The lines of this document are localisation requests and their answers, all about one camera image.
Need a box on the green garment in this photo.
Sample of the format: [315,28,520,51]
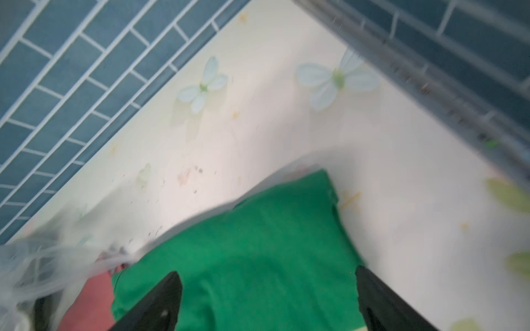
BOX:
[111,170,365,330]

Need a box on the clear plastic vacuum bag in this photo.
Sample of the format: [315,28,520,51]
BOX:
[1,166,326,306]

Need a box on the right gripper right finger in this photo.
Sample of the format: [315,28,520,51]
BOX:
[356,266,437,331]

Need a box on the floral table mat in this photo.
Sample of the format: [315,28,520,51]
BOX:
[17,1,529,330]

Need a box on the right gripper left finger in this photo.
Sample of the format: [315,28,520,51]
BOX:
[109,271,183,331]

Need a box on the red garment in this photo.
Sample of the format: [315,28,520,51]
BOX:
[58,265,126,331]

